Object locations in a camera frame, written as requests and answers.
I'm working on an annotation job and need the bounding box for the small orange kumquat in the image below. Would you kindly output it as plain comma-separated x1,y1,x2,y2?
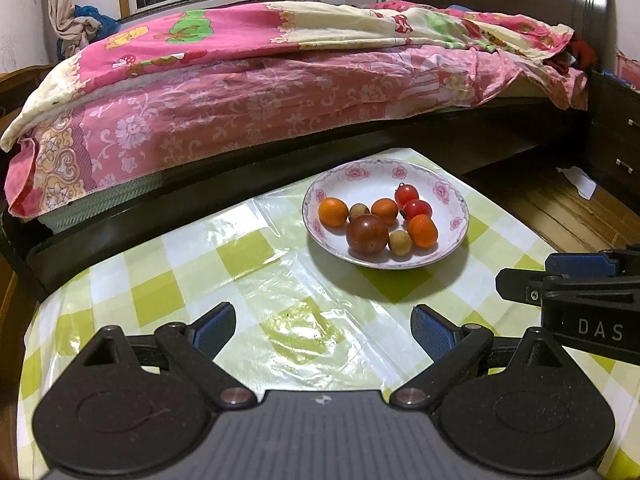
407,214,438,249

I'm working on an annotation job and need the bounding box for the dark red plum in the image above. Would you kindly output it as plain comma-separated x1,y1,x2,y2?
346,214,388,256

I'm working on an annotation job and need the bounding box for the round red cherry tomato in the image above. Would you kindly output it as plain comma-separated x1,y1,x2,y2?
394,183,419,209

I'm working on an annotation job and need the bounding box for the pale brown longan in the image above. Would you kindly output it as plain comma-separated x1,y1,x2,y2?
348,203,370,221

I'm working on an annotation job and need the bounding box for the larger orange tangerine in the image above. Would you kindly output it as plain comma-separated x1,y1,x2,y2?
318,197,349,229

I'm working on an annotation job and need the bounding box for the white paper on floor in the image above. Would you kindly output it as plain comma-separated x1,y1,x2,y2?
558,166,598,200

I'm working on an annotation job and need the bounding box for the green checkered tablecloth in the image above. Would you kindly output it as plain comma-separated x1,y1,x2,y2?
16,147,640,480

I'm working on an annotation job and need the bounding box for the dark nightstand with drawers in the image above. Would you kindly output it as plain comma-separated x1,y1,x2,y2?
589,70,639,209

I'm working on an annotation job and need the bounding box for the white floral plate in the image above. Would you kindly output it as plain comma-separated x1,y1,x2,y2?
302,158,470,270

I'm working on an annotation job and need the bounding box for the pink floral quilt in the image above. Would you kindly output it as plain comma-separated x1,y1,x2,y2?
1,0,587,220

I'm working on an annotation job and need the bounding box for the blue cloth bundle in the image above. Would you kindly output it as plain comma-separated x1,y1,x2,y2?
55,6,120,61

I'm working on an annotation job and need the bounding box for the beige curtain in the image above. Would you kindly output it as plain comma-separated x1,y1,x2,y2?
40,0,101,59

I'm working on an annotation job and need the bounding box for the dark bed frame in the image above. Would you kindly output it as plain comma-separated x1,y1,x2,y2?
1,98,589,300

